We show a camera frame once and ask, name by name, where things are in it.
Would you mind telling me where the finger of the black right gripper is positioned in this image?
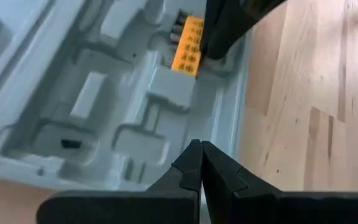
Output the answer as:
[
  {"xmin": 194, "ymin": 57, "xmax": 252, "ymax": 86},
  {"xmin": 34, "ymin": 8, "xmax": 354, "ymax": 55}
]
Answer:
[{"xmin": 201, "ymin": 0, "xmax": 287, "ymax": 60}]

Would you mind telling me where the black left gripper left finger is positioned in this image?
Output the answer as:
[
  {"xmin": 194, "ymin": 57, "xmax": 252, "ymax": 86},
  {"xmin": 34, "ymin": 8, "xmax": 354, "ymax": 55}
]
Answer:
[{"xmin": 37, "ymin": 139, "xmax": 202, "ymax": 224}]

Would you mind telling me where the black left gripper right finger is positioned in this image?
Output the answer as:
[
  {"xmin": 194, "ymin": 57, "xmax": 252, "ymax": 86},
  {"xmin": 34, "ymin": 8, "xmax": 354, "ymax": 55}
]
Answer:
[{"xmin": 201, "ymin": 141, "xmax": 358, "ymax": 224}]

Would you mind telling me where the yellow screwdriver bit holder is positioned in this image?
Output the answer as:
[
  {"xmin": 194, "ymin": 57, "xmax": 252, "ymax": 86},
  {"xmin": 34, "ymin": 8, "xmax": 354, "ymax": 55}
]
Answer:
[{"xmin": 170, "ymin": 11, "xmax": 205, "ymax": 78}]

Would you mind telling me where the grey plastic tool case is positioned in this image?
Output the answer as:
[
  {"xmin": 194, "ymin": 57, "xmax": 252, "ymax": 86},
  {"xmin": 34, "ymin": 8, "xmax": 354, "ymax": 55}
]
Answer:
[{"xmin": 0, "ymin": 0, "xmax": 254, "ymax": 192}]

